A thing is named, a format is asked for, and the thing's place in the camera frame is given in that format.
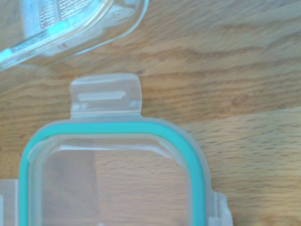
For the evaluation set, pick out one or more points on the clear lid with teal seal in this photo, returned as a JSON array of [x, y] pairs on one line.
[[195, 164]]

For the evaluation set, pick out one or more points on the clear glass food container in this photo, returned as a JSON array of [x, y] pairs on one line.
[[70, 23]]

